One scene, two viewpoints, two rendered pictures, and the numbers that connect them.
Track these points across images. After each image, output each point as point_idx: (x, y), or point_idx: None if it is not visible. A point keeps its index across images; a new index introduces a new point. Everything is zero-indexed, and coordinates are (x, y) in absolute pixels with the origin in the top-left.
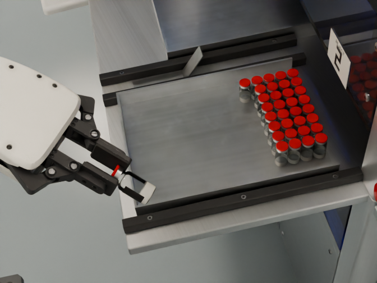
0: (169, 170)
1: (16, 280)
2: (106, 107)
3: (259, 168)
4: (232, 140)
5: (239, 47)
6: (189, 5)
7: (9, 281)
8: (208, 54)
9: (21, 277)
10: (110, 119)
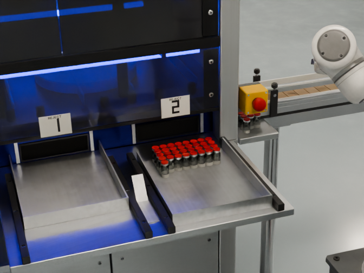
0: (231, 199)
1: (330, 257)
2: (175, 232)
3: (222, 169)
4: (202, 179)
5: (119, 175)
6: (57, 205)
7: (332, 259)
8: (125, 186)
9: (327, 255)
10: (187, 228)
